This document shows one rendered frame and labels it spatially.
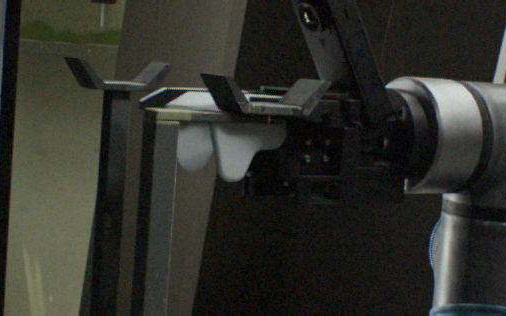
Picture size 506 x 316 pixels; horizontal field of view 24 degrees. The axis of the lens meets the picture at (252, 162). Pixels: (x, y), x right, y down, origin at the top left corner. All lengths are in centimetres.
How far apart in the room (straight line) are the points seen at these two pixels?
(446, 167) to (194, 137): 19
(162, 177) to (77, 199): 244
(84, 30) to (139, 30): 129
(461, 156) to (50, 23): 249
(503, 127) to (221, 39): 95
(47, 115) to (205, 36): 138
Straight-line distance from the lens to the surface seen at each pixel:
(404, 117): 89
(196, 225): 190
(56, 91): 326
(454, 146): 90
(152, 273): 69
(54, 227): 306
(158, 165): 68
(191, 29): 191
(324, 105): 82
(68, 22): 334
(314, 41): 88
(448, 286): 98
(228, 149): 80
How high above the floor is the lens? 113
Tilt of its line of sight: 6 degrees down
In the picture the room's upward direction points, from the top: 4 degrees clockwise
